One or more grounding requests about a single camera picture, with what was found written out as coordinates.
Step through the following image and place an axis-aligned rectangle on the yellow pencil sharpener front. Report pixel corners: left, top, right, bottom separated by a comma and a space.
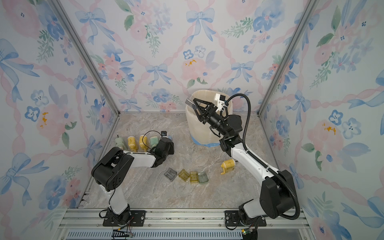
127, 136, 139, 152

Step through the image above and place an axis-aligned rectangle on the aluminium corner post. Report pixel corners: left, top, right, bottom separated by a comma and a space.
258, 0, 318, 118
48, 0, 120, 116

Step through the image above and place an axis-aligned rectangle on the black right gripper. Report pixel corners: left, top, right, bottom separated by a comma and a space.
195, 99, 230, 139

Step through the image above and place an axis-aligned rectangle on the yellow pencil sharpener back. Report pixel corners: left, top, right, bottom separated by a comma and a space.
139, 135, 149, 152

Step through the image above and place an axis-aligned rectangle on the clear shavings tray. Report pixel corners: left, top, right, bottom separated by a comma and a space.
164, 168, 178, 182

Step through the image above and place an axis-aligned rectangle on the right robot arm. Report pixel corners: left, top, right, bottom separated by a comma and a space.
186, 95, 301, 226

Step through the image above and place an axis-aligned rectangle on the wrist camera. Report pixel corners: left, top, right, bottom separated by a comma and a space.
161, 131, 168, 138
214, 93, 226, 114

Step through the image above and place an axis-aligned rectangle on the yellow tinted tray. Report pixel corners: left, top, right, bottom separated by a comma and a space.
190, 171, 199, 184
178, 169, 190, 182

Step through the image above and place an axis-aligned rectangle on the clear green-tinted tray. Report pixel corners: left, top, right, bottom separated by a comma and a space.
198, 172, 209, 184

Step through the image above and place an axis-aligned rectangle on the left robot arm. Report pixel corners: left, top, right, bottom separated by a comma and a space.
91, 137, 175, 216

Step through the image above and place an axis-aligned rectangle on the cream waste bin with liner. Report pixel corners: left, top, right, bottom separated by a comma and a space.
186, 90, 230, 148

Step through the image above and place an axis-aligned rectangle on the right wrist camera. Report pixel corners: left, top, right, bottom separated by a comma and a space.
214, 93, 226, 114

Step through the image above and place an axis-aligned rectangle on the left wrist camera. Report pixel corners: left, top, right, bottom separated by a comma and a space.
161, 131, 168, 138

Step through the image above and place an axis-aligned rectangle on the aluminium corner post left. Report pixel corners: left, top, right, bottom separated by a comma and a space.
48, 0, 120, 116

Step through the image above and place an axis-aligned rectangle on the yellow pencil sharpener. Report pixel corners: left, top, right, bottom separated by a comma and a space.
127, 136, 139, 152
139, 135, 149, 152
221, 159, 236, 175

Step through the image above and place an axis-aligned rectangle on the pale green pencil sharpener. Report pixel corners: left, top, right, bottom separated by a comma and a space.
115, 134, 128, 151

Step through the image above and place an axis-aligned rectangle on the aluminium corner post right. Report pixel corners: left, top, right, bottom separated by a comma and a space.
258, 0, 318, 118

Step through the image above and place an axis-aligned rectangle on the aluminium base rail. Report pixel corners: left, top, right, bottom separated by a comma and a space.
53, 209, 315, 240

